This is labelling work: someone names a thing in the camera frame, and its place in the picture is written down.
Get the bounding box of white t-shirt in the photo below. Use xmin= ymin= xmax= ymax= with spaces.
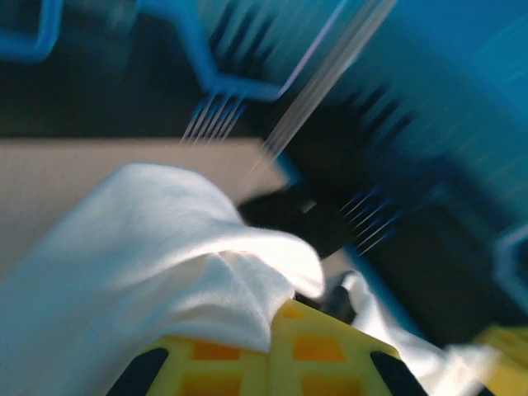
xmin=0 ymin=163 xmax=502 ymax=396

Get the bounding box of black folded t-shirt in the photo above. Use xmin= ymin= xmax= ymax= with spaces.
xmin=238 ymin=181 xmax=356 ymax=259

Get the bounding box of aluminium frame post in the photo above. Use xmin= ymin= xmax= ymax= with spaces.
xmin=263 ymin=0 xmax=399 ymax=160

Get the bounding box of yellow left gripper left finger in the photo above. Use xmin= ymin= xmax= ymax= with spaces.
xmin=119 ymin=336 xmax=273 ymax=396

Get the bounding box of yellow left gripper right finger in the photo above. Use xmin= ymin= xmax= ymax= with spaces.
xmin=270 ymin=299 xmax=417 ymax=396

